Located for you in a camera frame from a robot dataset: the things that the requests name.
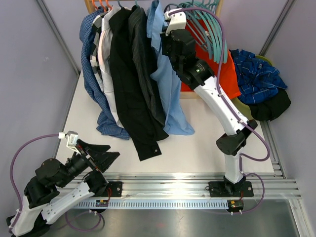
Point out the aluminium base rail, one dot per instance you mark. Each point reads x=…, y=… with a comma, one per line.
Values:
x=186, y=178

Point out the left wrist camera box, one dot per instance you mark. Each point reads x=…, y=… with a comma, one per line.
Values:
x=72, y=137

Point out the teal hanger of plaid shirt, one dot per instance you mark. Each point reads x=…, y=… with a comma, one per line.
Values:
x=198, y=32

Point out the orange t-shirt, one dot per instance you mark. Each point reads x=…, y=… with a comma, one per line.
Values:
x=228, y=77

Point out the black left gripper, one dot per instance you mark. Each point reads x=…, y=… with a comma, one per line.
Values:
x=99, y=158

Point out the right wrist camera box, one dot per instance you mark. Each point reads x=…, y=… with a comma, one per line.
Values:
x=177, y=20

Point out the blue small check shirt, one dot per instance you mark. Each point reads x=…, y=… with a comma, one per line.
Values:
x=106, y=123

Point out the green plastic bin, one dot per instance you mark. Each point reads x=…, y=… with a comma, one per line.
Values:
x=243, y=108

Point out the teal empty hanger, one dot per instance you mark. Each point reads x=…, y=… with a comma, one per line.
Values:
x=214, y=31
x=199, y=14
x=206, y=30

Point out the dark grey striped shirt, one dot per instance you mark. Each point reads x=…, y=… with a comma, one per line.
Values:
x=145, y=62

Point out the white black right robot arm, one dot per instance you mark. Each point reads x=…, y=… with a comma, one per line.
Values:
x=179, y=46

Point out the light blue shirt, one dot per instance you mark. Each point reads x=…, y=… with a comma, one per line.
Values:
x=169, y=84

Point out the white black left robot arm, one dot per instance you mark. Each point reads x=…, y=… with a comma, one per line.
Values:
x=37, y=212

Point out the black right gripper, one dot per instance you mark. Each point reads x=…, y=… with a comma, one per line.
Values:
x=165, y=39

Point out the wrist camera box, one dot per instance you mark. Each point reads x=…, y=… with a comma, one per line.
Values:
x=72, y=137
x=177, y=20

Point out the blue plaid shirt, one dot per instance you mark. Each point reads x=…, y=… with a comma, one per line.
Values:
x=257, y=80

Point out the wooden clothes rack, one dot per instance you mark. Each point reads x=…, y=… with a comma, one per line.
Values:
x=92, y=7

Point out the black long sleeve shirt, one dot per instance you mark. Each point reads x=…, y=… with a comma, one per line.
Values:
x=132, y=110

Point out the black white checked shirt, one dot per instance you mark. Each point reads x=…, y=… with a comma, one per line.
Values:
x=96, y=31

